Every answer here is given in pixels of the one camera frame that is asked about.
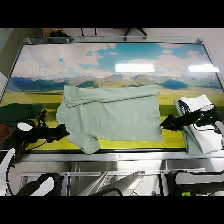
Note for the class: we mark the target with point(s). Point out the silver frame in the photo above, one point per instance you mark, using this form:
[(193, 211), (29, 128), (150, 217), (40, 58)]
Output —
[(100, 156)]

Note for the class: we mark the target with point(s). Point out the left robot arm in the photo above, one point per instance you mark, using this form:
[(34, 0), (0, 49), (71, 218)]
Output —
[(33, 131)]

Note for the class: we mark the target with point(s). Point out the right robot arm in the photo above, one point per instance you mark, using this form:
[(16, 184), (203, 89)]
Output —
[(200, 117)]

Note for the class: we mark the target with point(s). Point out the black office chair base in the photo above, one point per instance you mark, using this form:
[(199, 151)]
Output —
[(135, 32)]

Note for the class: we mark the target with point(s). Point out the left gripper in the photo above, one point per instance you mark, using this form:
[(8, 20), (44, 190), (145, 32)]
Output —
[(59, 132)]

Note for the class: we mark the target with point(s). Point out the dark green garment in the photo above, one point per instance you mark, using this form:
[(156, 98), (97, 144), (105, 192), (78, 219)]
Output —
[(18, 112)]

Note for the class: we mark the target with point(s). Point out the pale green T-shirt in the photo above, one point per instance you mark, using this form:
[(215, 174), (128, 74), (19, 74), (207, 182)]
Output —
[(113, 115)]

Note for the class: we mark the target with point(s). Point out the white garment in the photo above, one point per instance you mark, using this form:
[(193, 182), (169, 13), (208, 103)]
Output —
[(208, 141)]

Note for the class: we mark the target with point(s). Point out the grey green garment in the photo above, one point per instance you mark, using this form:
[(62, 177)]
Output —
[(191, 141)]

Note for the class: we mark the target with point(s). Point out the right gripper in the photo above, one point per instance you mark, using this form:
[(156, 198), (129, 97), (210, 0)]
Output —
[(178, 122)]

